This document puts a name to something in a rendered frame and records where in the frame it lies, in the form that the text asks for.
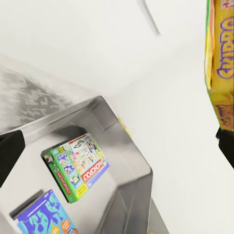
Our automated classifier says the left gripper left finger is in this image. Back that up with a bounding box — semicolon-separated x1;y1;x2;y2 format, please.
0;130;25;188

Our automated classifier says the toy box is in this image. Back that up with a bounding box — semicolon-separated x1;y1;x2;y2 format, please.
0;95;153;234

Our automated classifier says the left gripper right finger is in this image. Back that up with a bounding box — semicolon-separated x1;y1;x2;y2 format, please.
218;129;234;169

